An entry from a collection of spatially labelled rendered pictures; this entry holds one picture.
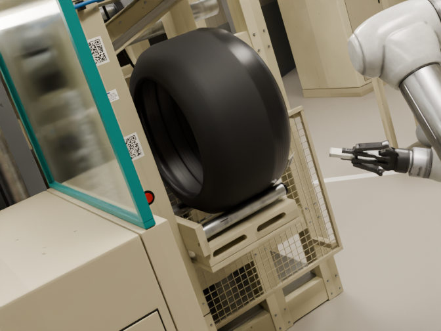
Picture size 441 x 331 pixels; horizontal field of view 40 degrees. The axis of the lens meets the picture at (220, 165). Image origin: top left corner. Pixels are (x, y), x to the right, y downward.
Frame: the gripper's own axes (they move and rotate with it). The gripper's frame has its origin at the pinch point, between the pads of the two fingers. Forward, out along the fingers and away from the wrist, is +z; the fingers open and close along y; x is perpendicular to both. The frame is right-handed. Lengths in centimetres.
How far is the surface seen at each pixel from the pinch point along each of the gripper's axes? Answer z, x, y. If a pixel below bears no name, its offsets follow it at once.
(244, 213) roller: 27.2, -15.4, 16.1
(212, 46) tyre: 41, 7, -29
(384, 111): -33, 200, 125
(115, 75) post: 66, -9, -26
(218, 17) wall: 157, 555, 259
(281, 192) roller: 16.9, -4.0, 16.1
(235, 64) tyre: 33.3, 2.5, -26.7
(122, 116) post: 64, -14, -16
